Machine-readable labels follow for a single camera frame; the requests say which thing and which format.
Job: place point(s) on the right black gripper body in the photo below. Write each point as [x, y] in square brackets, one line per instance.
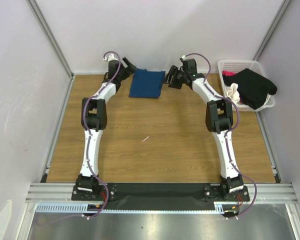
[174, 77]

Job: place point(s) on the blue printed t shirt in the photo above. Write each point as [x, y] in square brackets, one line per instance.
[146, 84]

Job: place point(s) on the white plastic laundry basket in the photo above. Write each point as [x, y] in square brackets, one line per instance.
[237, 65]

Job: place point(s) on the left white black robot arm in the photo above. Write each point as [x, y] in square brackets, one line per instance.
[94, 120]

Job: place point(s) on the black t shirt in basket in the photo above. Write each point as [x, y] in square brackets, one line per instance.
[253, 88]

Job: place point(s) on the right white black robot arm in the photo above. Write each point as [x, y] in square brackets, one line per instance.
[219, 121]

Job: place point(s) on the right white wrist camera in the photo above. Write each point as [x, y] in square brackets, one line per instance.
[183, 58]

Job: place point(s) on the red garment in basket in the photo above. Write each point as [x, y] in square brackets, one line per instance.
[228, 73]

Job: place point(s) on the white cream garment in basket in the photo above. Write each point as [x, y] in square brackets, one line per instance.
[233, 93]

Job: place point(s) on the right aluminium frame post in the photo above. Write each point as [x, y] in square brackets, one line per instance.
[284, 6]

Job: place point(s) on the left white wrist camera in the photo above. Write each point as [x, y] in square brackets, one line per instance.
[110, 57]

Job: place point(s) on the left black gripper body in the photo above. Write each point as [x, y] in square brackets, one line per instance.
[124, 73]

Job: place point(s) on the left aluminium frame post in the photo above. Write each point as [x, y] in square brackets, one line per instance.
[38, 14]

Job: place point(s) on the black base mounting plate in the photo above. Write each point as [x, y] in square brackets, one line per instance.
[167, 196]

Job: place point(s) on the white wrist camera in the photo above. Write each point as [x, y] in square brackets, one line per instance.
[183, 58]
[110, 57]

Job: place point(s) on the aluminium frame post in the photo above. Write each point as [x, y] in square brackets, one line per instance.
[284, 6]
[38, 14]

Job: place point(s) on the grey slotted cable duct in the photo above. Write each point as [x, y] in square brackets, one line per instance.
[92, 209]

